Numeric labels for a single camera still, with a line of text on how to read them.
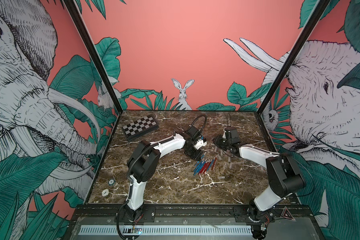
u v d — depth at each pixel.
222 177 0.87
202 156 0.90
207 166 0.91
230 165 0.92
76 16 0.72
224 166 0.90
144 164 0.50
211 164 0.92
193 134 0.76
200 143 0.84
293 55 0.86
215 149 0.98
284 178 0.47
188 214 0.75
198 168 0.90
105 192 0.80
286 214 0.75
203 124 1.15
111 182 0.84
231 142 0.73
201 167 0.90
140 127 1.06
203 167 0.90
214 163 0.93
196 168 0.90
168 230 0.70
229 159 0.95
